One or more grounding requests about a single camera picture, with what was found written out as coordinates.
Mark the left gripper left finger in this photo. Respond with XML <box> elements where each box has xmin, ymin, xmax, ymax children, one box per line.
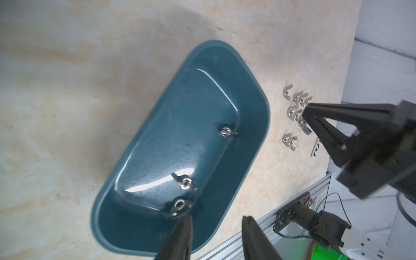
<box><xmin>154</xmin><ymin>216</ymin><xmax>193</xmax><ymax>260</ymax></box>

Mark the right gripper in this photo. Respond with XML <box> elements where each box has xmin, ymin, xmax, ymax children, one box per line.
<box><xmin>302</xmin><ymin>101</ymin><xmax>416</xmax><ymax>199</ymax></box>

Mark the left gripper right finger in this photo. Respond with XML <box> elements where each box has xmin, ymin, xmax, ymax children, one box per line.
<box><xmin>242</xmin><ymin>216</ymin><xmax>282</xmax><ymax>260</ymax></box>

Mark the teal plastic storage box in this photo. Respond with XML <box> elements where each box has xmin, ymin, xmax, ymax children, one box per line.
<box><xmin>91</xmin><ymin>40</ymin><xmax>270</xmax><ymax>257</ymax></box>

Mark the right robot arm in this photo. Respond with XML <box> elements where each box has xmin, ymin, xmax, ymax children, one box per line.
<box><xmin>293</xmin><ymin>101</ymin><xmax>416</xmax><ymax>260</ymax></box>

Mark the silver wing nut in box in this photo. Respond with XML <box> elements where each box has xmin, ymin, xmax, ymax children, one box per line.
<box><xmin>170</xmin><ymin>198</ymin><xmax>193</xmax><ymax>217</ymax></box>
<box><xmin>219</xmin><ymin>125</ymin><xmax>238</xmax><ymax>138</ymax></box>
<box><xmin>171</xmin><ymin>173</ymin><xmax>198</xmax><ymax>191</ymax></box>

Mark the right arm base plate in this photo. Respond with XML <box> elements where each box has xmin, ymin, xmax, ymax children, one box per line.
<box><xmin>273</xmin><ymin>192</ymin><xmax>311</xmax><ymax>233</ymax></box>

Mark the fork with patterned handle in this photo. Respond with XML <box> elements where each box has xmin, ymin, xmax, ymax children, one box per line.
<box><xmin>311</xmin><ymin>138</ymin><xmax>321</xmax><ymax>158</ymax></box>

